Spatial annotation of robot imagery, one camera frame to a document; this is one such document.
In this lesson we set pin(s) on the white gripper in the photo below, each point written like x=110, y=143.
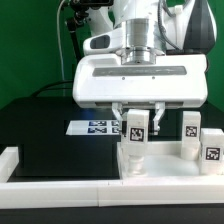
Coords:
x=129, y=68

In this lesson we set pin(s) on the white square table top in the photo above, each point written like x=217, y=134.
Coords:
x=162, y=160

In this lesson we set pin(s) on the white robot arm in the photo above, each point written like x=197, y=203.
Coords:
x=187, y=28

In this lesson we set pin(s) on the white sheet with tags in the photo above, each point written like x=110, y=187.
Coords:
x=93, y=127

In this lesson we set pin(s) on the white U-shaped fence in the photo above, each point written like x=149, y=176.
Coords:
x=105, y=193

